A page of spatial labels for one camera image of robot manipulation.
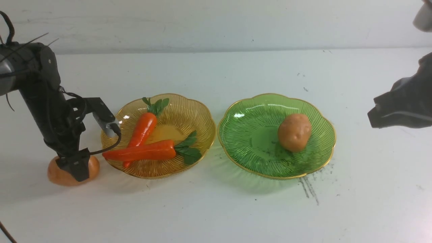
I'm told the toy potato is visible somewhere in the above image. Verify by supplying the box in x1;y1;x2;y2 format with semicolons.
277;113;312;153
47;156;100;187

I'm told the black camera cable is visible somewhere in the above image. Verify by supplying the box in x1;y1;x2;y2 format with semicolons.
88;125;123;156

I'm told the yellow ribbed plastic plate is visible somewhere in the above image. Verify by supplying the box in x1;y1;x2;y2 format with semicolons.
107;93;216;179

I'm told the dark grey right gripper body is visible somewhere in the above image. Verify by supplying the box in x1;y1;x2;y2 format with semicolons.
368;53;432;129

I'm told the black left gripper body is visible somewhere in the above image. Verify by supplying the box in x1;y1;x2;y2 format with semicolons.
40;96;88;158

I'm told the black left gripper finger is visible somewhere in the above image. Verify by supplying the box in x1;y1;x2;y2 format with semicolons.
56;148;90;183

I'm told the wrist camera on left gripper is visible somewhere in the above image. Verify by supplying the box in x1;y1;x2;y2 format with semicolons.
84;97;121;137

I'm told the orange toy carrot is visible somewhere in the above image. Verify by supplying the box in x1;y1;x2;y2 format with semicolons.
128;97;170;147
102;131;202;168

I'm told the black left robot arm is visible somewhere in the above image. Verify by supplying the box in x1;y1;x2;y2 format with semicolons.
1;42;90;182

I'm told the green ribbed plastic plate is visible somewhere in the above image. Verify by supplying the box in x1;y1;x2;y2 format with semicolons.
217;93;336;180

